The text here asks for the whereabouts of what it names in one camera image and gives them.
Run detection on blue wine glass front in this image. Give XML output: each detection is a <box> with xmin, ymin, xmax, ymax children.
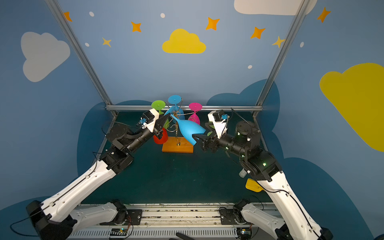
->
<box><xmin>172</xmin><ymin>116</ymin><xmax>206</xmax><ymax>146</ymax></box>

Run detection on blue wine glass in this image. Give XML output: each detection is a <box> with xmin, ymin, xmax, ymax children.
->
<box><xmin>165</xmin><ymin>95</ymin><xmax>185</xmax><ymax>120</ymax></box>
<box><xmin>172</xmin><ymin>116</ymin><xmax>206</xmax><ymax>146</ymax></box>

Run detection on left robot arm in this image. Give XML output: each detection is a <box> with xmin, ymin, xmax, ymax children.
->
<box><xmin>26</xmin><ymin>109</ymin><xmax>171</xmax><ymax>240</ymax></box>

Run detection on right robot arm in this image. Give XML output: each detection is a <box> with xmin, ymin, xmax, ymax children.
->
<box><xmin>192</xmin><ymin>121</ymin><xmax>333</xmax><ymax>240</ymax></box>

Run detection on blue wine glass rear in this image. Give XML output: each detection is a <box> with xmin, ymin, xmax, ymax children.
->
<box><xmin>165</xmin><ymin>95</ymin><xmax>185</xmax><ymax>120</ymax></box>

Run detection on red wine glass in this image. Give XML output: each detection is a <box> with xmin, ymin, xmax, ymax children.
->
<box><xmin>153</xmin><ymin>128</ymin><xmax>169</xmax><ymax>145</ymax></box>

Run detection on green wine glass rear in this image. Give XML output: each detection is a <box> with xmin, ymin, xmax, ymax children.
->
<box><xmin>151</xmin><ymin>100</ymin><xmax>170</xmax><ymax>130</ymax></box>

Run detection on wooden rack base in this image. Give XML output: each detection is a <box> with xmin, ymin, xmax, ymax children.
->
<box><xmin>162</xmin><ymin>137</ymin><xmax>194</xmax><ymax>154</ymax></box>

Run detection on magenta wine glass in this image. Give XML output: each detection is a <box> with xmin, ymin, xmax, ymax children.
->
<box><xmin>188</xmin><ymin>103</ymin><xmax>203</xmax><ymax>125</ymax></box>

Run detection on yellow plastic piece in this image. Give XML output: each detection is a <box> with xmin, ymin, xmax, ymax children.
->
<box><xmin>245</xmin><ymin>179</ymin><xmax>264</xmax><ymax>193</ymax></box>

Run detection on gold wire glass rack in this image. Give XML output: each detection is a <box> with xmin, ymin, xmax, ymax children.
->
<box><xmin>166</xmin><ymin>95</ymin><xmax>200</xmax><ymax>146</ymax></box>

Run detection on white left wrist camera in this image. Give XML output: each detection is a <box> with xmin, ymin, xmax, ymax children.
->
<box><xmin>138</xmin><ymin>109</ymin><xmax>160</xmax><ymax>133</ymax></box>

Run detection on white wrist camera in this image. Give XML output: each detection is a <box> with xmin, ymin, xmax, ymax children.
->
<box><xmin>138</xmin><ymin>109</ymin><xmax>160</xmax><ymax>133</ymax></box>
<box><xmin>208</xmin><ymin>110</ymin><xmax>230</xmax><ymax>139</ymax></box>

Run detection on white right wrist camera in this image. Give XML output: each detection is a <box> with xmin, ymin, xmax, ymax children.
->
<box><xmin>208</xmin><ymin>110</ymin><xmax>230</xmax><ymax>139</ymax></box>

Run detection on aluminium frame rail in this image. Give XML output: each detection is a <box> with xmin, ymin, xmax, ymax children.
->
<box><xmin>104</xmin><ymin>104</ymin><xmax>264</xmax><ymax>112</ymax></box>

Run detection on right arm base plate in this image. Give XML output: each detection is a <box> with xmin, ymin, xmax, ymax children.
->
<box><xmin>218</xmin><ymin>208</ymin><xmax>259</xmax><ymax>227</ymax></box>

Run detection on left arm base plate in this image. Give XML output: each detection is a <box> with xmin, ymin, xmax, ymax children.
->
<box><xmin>100</xmin><ymin>209</ymin><xmax>143</xmax><ymax>226</ymax></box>

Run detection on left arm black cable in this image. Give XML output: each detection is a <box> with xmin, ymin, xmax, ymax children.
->
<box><xmin>9</xmin><ymin>209</ymin><xmax>46</xmax><ymax>238</ymax></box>

